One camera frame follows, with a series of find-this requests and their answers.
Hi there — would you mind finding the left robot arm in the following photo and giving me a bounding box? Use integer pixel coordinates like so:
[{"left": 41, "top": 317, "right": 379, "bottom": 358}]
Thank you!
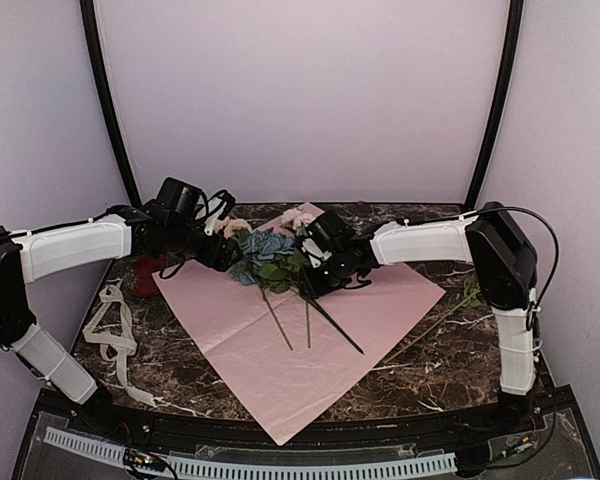
[{"left": 0, "top": 198, "right": 241, "bottom": 436}]

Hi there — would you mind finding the white printed ribbon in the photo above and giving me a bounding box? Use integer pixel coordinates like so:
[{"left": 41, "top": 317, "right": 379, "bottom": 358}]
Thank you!
[{"left": 82, "top": 279, "right": 156, "bottom": 407}]

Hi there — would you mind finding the black front rail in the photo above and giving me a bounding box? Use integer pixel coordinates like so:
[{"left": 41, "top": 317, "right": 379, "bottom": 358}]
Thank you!
[{"left": 34, "top": 384, "right": 574, "bottom": 454}]

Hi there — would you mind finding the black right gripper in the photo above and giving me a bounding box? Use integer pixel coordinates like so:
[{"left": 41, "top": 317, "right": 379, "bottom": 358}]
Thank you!
[{"left": 299, "top": 249, "right": 352, "bottom": 300}]

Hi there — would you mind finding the purple and pink wrapping paper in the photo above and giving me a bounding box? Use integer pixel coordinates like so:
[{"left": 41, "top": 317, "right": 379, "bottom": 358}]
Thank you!
[{"left": 152, "top": 200, "right": 449, "bottom": 447}]

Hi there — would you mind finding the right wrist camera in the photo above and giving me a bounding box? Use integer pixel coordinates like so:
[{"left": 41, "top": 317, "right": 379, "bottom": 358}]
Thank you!
[{"left": 300, "top": 211, "right": 355, "bottom": 268}]

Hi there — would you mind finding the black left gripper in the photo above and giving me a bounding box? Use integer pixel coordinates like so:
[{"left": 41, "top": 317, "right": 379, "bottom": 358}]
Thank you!
[{"left": 166, "top": 220, "right": 243, "bottom": 272}]

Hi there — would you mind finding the pink fake flower stem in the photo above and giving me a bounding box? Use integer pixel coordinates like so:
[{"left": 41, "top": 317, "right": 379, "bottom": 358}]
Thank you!
[{"left": 281, "top": 207, "right": 315, "bottom": 348}]

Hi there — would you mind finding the green fake leaf stem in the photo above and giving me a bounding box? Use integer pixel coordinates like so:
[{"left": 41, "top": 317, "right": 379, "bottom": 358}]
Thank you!
[{"left": 385, "top": 277, "right": 481, "bottom": 363}]

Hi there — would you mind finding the white fake flower stem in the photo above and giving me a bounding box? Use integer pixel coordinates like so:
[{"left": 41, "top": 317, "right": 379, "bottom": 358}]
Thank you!
[{"left": 214, "top": 217, "right": 252, "bottom": 239}]

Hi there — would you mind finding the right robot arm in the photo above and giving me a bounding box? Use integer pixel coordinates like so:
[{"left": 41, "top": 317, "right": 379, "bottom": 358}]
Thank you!
[{"left": 299, "top": 202, "right": 549, "bottom": 434}]

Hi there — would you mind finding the blue fake flower stem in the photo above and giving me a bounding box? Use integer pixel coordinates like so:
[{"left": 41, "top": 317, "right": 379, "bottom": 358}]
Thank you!
[{"left": 230, "top": 228, "right": 364, "bottom": 354}]

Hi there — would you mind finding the grey cable duct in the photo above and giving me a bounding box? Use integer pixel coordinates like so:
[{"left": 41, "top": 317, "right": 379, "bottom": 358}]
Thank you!
[{"left": 43, "top": 427, "right": 457, "bottom": 479}]

